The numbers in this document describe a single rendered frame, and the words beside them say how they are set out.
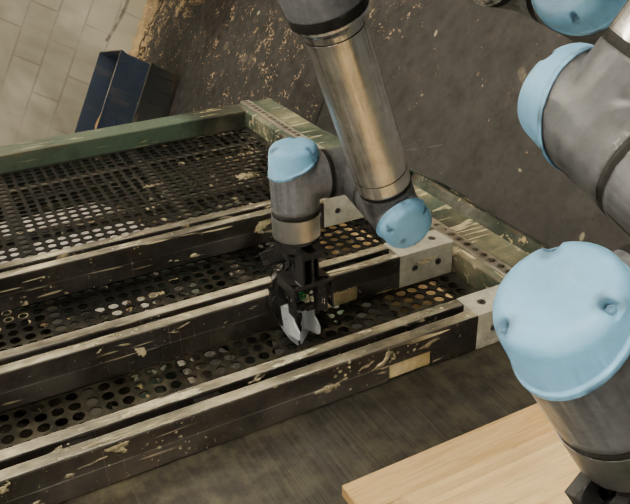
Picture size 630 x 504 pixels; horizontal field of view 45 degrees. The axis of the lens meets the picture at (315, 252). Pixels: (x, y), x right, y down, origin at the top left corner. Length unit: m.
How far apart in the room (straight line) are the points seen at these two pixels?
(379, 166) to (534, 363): 0.62
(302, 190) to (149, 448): 0.42
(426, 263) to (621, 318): 1.11
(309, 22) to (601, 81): 0.44
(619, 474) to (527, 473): 0.62
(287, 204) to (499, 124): 1.78
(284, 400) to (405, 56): 2.38
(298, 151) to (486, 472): 0.51
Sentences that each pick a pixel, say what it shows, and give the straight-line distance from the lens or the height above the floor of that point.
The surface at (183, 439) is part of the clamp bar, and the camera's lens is 1.11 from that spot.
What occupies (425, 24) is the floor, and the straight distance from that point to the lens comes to 3.34.
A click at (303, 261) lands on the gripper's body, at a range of 1.15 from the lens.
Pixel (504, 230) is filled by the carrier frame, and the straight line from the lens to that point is 2.42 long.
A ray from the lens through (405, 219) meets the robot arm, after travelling 1.03.
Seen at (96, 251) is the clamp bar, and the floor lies 1.45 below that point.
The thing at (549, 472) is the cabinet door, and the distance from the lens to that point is 1.11.
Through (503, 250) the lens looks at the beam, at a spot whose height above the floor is 0.83.
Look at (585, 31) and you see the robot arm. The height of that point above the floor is 1.22.
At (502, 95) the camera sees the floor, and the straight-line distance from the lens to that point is 2.87.
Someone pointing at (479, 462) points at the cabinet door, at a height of 1.15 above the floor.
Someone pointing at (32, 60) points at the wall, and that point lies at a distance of 5.95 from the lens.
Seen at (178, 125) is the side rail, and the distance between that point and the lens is 2.28.
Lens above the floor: 2.00
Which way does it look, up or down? 36 degrees down
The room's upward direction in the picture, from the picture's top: 73 degrees counter-clockwise
